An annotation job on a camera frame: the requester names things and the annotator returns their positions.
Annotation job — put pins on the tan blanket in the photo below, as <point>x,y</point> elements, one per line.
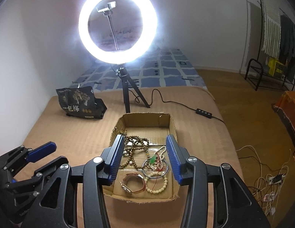
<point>199,126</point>

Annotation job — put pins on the dark hanging clothes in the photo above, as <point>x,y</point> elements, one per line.
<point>287,47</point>

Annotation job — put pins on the yellow box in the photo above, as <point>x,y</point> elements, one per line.
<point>276,69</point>

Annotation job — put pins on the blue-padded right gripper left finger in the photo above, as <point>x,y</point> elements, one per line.
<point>56,205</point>

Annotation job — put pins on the white ring light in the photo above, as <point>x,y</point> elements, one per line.
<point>121,36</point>

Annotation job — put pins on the cardboard box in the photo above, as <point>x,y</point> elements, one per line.
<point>145,153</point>

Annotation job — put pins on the orange cloth covered furniture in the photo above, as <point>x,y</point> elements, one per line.
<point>285,108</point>

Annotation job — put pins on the black clothes rack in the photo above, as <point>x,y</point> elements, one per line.
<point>255,66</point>

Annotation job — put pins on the black snack bag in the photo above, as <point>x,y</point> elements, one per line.
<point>81,102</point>

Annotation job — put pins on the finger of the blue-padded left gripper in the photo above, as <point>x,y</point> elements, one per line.
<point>45,172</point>
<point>40,152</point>

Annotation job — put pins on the white knitted cloth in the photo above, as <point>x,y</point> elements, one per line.
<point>271,29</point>

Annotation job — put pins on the blue checkered bed sheet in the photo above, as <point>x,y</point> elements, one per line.
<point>157,68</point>

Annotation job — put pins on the black tripod stand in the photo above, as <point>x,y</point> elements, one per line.
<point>126,80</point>

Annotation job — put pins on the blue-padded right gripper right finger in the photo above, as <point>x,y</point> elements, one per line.
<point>234,204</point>

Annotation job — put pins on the phone clamp holder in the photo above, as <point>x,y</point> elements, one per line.
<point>107,8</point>

